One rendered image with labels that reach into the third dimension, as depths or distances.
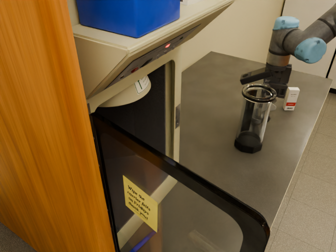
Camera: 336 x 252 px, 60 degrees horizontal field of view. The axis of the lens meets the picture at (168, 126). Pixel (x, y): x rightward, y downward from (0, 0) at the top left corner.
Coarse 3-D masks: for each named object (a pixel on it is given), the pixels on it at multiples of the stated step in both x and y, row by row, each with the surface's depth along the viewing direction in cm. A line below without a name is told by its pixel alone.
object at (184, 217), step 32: (96, 128) 45; (128, 160) 42; (160, 160) 36; (160, 192) 40; (192, 192) 34; (128, 224) 53; (160, 224) 44; (192, 224) 37; (224, 224) 33; (256, 224) 29
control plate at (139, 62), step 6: (192, 30) 51; (180, 36) 48; (186, 36) 53; (168, 42) 45; (174, 42) 50; (156, 48) 42; (162, 48) 46; (168, 48) 52; (144, 54) 40; (150, 54) 43; (156, 54) 48; (162, 54) 54; (138, 60) 41; (144, 60) 45; (150, 60) 50; (132, 66) 42; (138, 66) 46; (126, 72) 43; (120, 78) 45
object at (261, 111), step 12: (252, 84) 98; (252, 96) 92; (264, 96) 99; (252, 108) 94; (264, 108) 93; (240, 120) 100; (252, 120) 96; (264, 120) 97; (240, 132) 102; (252, 132) 99; (252, 144) 102
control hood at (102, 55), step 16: (208, 0) 50; (224, 0) 51; (192, 16) 43; (208, 16) 49; (80, 32) 37; (96, 32) 37; (112, 32) 37; (160, 32) 38; (176, 32) 42; (192, 32) 55; (80, 48) 37; (96, 48) 36; (112, 48) 34; (128, 48) 33; (144, 48) 36; (80, 64) 39; (96, 64) 37; (112, 64) 35; (128, 64) 39; (96, 80) 39; (112, 80) 42
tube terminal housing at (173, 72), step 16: (176, 48) 65; (160, 64) 61; (176, 64) 67; (128, 80) 54; (176, 80) 70; (96, 96) 48; (176, 96) 73; (176, 128) 79; (176, 144) 82; (176, 160) 86
